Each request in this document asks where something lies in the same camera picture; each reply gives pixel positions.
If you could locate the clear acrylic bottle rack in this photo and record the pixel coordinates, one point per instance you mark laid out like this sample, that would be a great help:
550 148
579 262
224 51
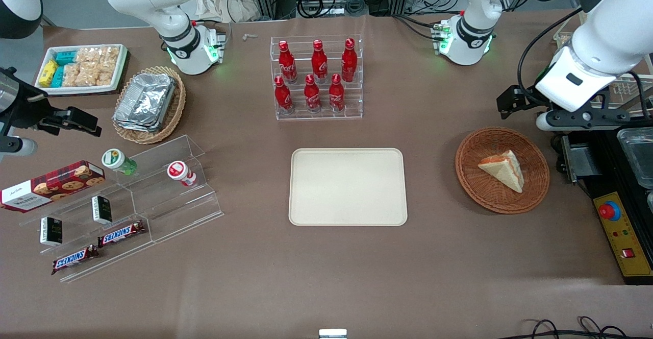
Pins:
357 99

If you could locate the clear glass container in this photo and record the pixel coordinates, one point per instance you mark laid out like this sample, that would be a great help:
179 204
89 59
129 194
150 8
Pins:
637 155

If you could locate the clear fried snack bag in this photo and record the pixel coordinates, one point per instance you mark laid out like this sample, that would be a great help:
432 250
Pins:
565 39

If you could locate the grey metal bracket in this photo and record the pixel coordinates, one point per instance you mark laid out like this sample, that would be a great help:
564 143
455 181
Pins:
579 158

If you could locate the clear rice cracker bag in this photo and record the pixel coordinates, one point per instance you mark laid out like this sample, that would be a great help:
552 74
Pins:
71 75
97 75
99 54

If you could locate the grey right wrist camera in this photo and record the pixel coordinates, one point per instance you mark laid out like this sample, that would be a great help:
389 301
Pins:
18 147

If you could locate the brown snickers bar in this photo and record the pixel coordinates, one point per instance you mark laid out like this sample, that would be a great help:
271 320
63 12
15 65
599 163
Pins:
74 260
121 234

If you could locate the triangular sandwich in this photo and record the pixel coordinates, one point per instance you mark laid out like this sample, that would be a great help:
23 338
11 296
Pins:
505 170

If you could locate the teal snack packet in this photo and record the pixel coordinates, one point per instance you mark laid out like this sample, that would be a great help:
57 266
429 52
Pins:
57 76
66 57

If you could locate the oval light wicker basket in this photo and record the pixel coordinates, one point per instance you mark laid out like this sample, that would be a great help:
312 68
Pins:
176 109

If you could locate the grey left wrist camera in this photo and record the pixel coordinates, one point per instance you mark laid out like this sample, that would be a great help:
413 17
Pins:
586 118

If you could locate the yellow snack packet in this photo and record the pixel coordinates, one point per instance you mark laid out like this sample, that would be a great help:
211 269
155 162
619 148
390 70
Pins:
47 73

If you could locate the small black white box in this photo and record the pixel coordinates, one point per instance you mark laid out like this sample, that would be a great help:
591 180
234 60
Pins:
51 232
102 209

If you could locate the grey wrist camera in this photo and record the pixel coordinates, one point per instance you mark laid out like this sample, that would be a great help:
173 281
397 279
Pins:
18 147
586 118

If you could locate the round brown wicker basket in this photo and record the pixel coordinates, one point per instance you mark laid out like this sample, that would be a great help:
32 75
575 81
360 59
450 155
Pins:
474 186

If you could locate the black yellow control box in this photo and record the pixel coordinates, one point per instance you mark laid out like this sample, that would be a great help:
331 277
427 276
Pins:
625 237

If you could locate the red yogurt cup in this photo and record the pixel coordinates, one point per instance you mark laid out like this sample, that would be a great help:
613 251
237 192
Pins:
179 172

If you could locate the small beige scrap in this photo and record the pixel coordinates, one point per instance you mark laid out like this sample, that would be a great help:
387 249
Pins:
250 36

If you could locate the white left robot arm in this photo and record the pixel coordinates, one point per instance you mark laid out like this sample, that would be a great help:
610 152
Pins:
604 43

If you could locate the beige rectangular tray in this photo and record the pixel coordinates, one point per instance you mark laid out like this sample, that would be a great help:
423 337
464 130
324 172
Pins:
347 186

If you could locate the green yogurt cup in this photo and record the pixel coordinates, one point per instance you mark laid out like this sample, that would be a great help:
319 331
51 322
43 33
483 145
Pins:
118 161

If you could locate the red emergency stop button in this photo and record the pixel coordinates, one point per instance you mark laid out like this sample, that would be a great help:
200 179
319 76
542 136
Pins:
609 211

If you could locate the red tartan cookie box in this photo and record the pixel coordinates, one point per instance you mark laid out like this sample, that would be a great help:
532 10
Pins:
51 186

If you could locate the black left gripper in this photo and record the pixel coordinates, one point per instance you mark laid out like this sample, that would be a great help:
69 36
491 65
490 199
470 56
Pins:
529 98

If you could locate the red cola bottle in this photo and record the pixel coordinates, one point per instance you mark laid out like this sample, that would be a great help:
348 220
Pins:
287 63
349 62
336 94
283 96
319 62
312 95

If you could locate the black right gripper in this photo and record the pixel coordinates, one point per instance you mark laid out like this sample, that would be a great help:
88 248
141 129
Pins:
24 107

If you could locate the clear acrylic stepped shelf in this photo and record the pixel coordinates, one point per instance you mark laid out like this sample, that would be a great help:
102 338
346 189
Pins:
173 211

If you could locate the white snack tray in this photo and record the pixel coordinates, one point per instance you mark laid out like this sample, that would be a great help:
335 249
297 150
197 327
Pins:
121 68

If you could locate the stack of foil trays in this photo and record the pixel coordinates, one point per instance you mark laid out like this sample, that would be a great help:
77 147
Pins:
145 101

